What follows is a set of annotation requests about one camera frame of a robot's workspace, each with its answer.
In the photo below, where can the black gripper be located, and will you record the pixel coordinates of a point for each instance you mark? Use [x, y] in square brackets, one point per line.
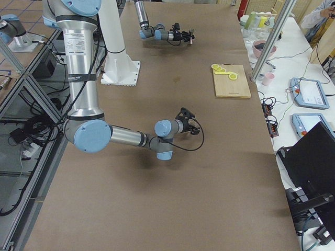
[180, 35]
[187, 127]

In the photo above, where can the steel jigger measuring cup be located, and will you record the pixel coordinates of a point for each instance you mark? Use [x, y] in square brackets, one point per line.
[191, 36]

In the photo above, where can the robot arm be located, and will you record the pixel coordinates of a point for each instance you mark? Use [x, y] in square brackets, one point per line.
[85, 124]
[159, 32]

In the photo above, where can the green plastic cup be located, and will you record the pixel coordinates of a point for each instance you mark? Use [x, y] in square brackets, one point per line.
[250, 20]

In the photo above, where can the pink plastic cup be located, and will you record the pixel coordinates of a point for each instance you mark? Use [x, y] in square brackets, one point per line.
[268, 78]

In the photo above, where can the yellow plastic knife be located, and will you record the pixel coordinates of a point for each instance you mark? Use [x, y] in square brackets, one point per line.
[223, 73]

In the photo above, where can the wooden cutting board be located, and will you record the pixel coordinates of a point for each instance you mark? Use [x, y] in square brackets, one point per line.
[224, 87]

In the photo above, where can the lemon slice near knife tip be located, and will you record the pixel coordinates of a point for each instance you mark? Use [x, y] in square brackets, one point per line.
[232, 76]

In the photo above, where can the pink bowl with dark cloth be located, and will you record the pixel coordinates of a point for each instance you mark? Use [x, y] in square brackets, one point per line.
[258, 47]

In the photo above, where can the near blue teach pendant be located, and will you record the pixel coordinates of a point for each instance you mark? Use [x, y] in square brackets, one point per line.
[304, 122]

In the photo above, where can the blue teach pendant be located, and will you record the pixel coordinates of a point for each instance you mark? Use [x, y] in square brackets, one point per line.
[304, 122]
[308, 93]

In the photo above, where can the far blue teach pendant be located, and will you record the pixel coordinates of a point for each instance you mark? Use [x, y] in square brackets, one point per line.
[308, 93]

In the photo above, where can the black monitor on stand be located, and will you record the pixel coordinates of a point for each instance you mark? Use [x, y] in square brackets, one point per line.
[310, 166]

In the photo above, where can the person in grey jacket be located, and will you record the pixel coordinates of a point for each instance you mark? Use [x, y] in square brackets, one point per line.
[317, 22]

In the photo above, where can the black power box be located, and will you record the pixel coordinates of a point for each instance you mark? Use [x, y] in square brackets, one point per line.
[46, 67]

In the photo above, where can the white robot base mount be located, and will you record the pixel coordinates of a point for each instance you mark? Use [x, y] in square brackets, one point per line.
[119, 68]

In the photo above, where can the aluminium frame post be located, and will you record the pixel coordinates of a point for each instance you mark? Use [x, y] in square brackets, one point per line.
[274, 34]

